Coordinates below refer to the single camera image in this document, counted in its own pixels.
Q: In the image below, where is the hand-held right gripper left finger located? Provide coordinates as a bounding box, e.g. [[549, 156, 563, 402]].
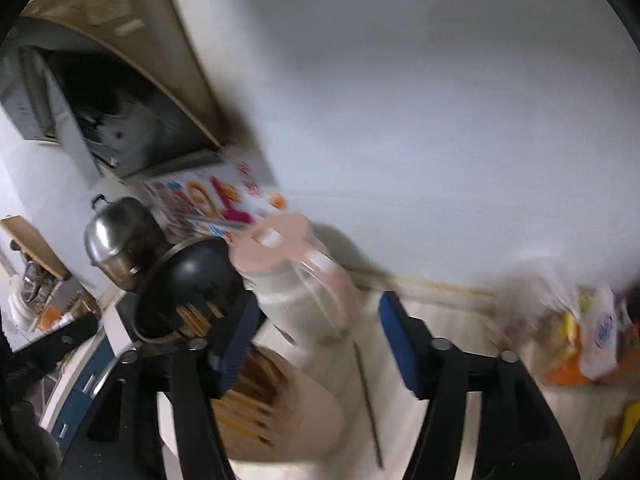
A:
[[57, 292, 266, 480]]

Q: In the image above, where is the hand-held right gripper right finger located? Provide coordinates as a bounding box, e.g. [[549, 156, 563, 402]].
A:
[[378, 290, 583, 480]]

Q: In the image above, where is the black wok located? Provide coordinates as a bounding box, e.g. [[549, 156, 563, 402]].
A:
[[133, 237, 247, 357]]

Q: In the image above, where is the wooden board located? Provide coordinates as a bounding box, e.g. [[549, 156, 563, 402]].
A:
[[0, 215, 72, 282]]

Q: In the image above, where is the pink electric kettle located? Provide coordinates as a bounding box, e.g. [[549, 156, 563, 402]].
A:
[[229, 213, 364, 347]]

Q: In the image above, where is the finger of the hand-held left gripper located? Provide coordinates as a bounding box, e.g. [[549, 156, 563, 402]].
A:
[[12, 316, 99, 368]]

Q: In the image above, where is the dark brown chopstick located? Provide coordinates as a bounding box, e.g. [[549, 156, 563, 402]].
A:
[[352, 341, 386, 469]]

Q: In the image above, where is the beige utensil holder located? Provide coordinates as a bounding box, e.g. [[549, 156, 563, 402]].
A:
[[210, 344, 347, 465]]

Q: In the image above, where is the clear plastic bag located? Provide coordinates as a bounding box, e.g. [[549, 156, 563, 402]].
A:
[[497, 259, 583, 353]]

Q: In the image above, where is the white blue printed pouch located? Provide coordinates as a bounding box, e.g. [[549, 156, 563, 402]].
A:
[[579, 284, 622, 382]]

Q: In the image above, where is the blue white cabinet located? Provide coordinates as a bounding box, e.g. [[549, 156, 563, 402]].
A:
[[39, 327, 132, 443]]

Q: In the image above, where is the orange snack packet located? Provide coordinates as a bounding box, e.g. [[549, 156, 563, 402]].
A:
[[544, 310, 640, 388]]

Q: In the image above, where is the steel pot with lid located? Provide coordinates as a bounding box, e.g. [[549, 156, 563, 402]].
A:
[[82, 193, 169, 294]]

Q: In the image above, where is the colourful printed poster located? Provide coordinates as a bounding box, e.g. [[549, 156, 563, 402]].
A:
[[141, 161, 292, 242]]

